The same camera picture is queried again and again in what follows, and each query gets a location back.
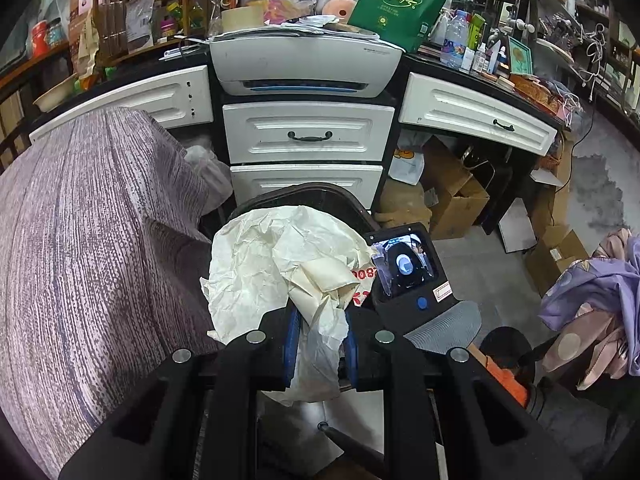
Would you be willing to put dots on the purple floral blanket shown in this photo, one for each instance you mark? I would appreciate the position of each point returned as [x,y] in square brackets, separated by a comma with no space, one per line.
[590,300]

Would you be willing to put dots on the brown burlap sack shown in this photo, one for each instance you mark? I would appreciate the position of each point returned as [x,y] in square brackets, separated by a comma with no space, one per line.
[402,207]

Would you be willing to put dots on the red canister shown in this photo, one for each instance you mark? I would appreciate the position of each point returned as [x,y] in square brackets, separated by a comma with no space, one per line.
[40,40]

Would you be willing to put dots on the clear water bottle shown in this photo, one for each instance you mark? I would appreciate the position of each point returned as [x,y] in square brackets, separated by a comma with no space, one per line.
[455,42]

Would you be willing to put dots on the white cartoon paper bag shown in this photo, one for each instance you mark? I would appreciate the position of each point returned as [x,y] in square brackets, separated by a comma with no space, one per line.
[406,165]

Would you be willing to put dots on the person's right forearm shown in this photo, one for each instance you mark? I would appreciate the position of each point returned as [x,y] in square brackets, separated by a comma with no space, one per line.
[580,420]

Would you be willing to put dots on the cream bowl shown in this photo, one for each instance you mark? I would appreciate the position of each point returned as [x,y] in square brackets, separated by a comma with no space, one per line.
[55,94]

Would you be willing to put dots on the wicker basket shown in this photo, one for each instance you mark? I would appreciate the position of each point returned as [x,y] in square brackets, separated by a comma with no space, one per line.
[535,92]

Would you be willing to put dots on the blue canister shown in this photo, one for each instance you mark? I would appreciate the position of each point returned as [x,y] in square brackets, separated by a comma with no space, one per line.
[56,32]

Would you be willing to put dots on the white printer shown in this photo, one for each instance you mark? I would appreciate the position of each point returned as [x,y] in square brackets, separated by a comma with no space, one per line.
[300,65]

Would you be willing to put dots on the brown cardboard box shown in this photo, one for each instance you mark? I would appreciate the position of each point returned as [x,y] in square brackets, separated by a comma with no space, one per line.
[555,260]
[450,195]

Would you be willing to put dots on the green picture frame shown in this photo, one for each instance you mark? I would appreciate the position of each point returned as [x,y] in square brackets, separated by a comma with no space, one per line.
[520,56]

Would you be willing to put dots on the white flat box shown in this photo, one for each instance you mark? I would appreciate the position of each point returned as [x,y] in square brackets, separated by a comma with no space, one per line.
[517,227]

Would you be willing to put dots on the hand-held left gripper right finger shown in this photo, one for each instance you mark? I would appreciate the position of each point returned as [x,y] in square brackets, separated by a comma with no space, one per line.
[351,355]

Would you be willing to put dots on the pink plastic bag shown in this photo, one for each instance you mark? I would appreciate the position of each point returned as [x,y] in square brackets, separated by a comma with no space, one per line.
[290,5]

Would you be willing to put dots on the stack of papers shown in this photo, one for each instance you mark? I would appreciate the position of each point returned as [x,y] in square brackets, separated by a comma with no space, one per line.
[300,27]

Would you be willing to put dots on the cream paper bag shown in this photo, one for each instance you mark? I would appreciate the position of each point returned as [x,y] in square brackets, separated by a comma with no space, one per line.
[270,260]

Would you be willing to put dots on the printed cream snack bag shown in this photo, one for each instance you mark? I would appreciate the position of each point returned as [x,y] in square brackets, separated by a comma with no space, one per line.
[87,45]

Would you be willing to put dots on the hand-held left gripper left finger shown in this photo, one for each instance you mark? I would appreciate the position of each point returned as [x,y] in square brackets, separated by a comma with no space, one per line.
[291,355]

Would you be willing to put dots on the large tape roll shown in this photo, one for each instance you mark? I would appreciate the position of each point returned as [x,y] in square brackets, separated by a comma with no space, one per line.
[242,17]

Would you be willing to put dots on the curved wooden railing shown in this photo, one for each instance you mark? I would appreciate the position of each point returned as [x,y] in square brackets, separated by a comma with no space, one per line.
[30,70]

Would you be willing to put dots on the green tote bag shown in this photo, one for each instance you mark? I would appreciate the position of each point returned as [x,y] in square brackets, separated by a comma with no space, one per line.
[400,5]

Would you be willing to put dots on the purple striped tablecloth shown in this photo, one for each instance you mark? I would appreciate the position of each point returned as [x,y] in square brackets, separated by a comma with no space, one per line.
[90,260]

